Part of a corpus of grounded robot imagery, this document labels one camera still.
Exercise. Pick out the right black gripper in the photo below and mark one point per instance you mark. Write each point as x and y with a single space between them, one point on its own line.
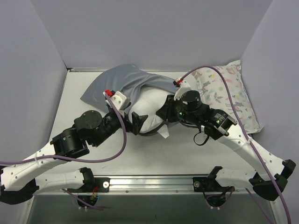
166 109

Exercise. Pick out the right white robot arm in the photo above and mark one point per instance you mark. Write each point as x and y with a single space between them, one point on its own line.
269 175

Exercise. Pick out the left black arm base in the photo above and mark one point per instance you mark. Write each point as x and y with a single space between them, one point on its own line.
87 192

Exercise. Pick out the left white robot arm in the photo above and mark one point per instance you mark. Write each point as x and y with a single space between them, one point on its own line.
19 182

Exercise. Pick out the floral deer print pillow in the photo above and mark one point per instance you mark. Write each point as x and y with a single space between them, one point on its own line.
227 95

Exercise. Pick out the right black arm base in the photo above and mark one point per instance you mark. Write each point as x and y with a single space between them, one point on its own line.
214 194

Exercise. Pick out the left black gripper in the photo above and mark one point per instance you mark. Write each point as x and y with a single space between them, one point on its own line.
130 122

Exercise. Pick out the grey pillowcase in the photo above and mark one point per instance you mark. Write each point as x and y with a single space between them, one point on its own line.
128 80

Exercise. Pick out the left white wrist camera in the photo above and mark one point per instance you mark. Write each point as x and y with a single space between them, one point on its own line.
119 100

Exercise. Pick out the white pillow insert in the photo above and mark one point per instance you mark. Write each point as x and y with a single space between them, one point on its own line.
149 102

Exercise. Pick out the aluminium mounting rail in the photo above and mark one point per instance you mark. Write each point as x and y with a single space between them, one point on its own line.
148 183

